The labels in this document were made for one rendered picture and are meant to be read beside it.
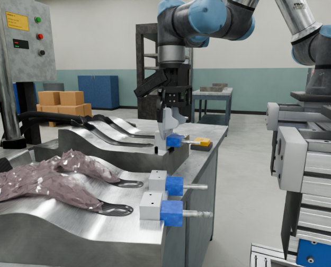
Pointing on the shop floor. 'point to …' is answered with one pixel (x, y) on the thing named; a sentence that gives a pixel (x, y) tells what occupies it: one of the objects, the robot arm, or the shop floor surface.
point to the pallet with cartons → (63, 104)
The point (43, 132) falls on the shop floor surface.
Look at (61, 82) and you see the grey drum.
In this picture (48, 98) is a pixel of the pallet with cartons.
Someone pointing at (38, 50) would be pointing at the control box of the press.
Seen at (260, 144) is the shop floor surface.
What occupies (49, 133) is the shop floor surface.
